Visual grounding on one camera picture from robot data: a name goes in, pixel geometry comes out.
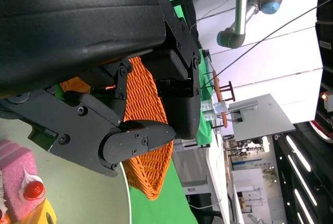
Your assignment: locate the orange wicker basket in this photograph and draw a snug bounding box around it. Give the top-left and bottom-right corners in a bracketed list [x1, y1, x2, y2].
[59, 57, 174, 201]

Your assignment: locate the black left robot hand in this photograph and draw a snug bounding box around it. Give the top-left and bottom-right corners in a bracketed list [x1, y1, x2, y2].
[0, 0, 202, 178]

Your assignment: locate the magenta cake with cherry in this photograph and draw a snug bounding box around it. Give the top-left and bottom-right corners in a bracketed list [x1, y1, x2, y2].
[0, 139, 46, 222]

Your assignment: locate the grey-green bowl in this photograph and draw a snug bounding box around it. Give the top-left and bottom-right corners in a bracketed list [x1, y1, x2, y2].
[0, 117, 131, 224]

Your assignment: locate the green tablecloth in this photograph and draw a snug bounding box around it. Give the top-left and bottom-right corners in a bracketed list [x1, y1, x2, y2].
[52, 0, 216, 224]

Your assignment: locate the grey monitor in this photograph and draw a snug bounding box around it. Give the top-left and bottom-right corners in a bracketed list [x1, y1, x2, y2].
[228, 93, 297, 142]

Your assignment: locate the yellow layered cake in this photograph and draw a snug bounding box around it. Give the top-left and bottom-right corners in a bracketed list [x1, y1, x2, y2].
[23, 198, 57, 224]

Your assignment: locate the brown wooden chair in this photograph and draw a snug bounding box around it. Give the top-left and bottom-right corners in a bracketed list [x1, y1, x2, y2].
[212, 70, 236, 128]

